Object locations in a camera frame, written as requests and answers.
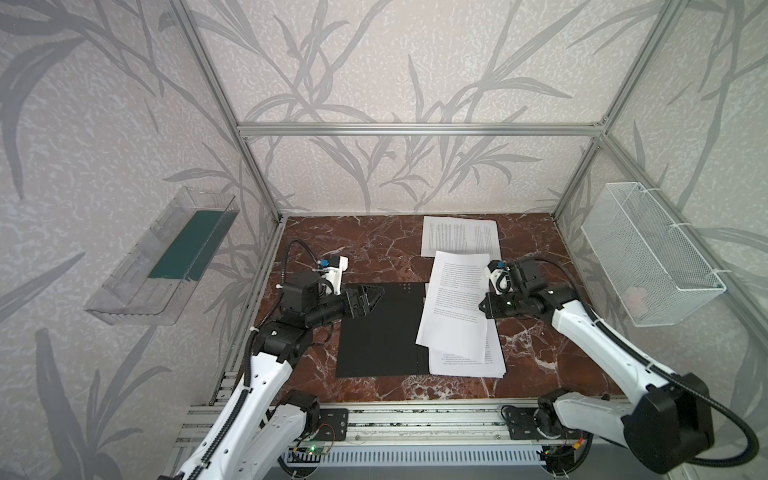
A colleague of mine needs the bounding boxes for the folder white cover black inside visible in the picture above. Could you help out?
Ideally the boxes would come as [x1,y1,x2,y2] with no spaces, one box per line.
[334,281,508,379]

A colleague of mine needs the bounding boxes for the printed sheet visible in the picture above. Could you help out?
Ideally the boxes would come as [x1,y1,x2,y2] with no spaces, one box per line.
[415,251,490,361]
[420,216,502,260]
[428,320,507,378]

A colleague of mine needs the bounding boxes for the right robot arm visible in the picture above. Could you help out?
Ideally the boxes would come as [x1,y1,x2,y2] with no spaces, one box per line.
[478,257,715,474]

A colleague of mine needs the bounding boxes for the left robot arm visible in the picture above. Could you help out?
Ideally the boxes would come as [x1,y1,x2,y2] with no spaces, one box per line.
[174,267,385,479]

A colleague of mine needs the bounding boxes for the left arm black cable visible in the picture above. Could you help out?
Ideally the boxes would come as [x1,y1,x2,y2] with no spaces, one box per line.
[179,238,322,480]

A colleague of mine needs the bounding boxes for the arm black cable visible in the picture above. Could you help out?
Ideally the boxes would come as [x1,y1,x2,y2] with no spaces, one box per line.
[179,238,322,480]
[527,257,760,469]

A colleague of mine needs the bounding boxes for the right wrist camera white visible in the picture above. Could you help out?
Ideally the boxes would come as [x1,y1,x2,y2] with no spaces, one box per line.
[485,260,512,295]

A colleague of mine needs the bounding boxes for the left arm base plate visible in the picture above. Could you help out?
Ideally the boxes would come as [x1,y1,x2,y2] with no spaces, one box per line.
[307,407,350,442]

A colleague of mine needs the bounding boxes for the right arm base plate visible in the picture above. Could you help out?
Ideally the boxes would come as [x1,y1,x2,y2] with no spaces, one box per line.
[500,404,585,444]

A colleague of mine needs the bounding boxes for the white wire mesh basket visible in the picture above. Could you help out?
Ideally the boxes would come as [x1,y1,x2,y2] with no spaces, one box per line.
[582,182,727,327]

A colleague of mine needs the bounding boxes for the aluminium front rail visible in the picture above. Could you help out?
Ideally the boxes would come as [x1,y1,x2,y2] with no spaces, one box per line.
[173,401,679,448]

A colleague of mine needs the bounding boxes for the clear plastic wall tray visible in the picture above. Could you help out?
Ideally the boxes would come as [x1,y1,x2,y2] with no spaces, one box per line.
[84,187,240,326]

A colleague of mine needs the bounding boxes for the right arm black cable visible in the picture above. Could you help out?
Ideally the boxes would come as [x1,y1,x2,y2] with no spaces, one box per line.
[527,257,760,469]

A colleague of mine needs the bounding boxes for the aluminium frame horizontal bar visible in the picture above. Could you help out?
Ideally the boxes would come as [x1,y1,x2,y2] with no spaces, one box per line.
[237,122,602,138]

